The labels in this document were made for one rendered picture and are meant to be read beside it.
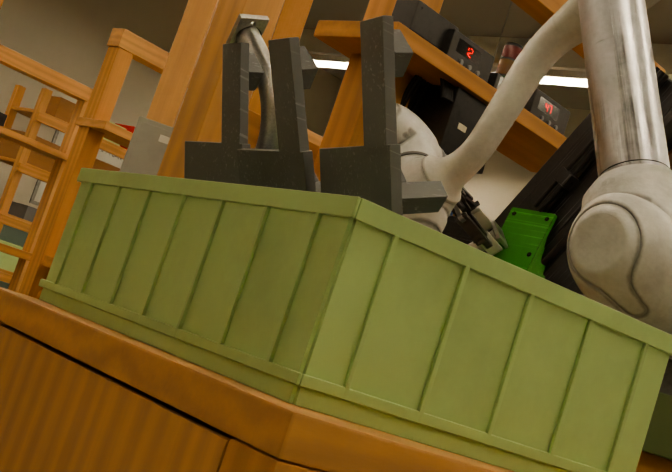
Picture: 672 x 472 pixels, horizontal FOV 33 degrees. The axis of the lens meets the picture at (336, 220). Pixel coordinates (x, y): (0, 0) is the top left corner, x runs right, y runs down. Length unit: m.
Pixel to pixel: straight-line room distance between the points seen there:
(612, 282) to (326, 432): 0.74
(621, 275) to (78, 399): 0.72
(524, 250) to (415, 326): 1.48
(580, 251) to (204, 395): 0.73
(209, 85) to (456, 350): 1.35
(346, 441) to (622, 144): 0.89
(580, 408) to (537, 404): 0.05
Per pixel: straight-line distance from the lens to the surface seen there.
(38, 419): 1.18
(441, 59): 2.49
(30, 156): 9.63
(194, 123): 2.23
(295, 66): 1.17
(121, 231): 1.27
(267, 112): 1.34
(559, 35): 2.06
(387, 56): 1.04
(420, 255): 0.94
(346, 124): 2.50
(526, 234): 2.43
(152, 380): 0.99
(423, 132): 2.16
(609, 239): 1.50
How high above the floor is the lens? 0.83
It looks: 7 degrees up
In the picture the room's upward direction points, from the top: 19 degrees clockwise
